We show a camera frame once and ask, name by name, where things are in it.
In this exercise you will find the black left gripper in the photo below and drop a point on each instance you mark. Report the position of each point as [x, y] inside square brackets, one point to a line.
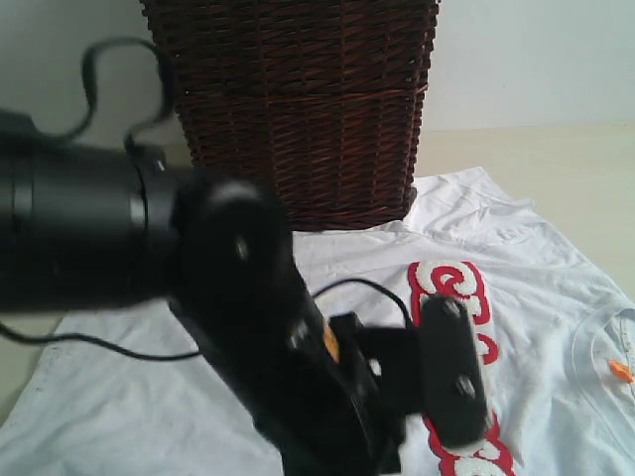
[325, 416]

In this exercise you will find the white t-shirt red lettering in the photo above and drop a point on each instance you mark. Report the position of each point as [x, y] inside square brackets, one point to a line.
[126, 391]

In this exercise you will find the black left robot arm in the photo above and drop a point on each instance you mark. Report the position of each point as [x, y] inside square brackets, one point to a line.
[88, 228]

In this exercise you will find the dark brown wicker basket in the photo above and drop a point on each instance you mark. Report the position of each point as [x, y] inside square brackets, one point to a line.
[320, 101]

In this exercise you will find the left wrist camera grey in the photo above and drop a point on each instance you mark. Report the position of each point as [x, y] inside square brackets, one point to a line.
[431, 369]

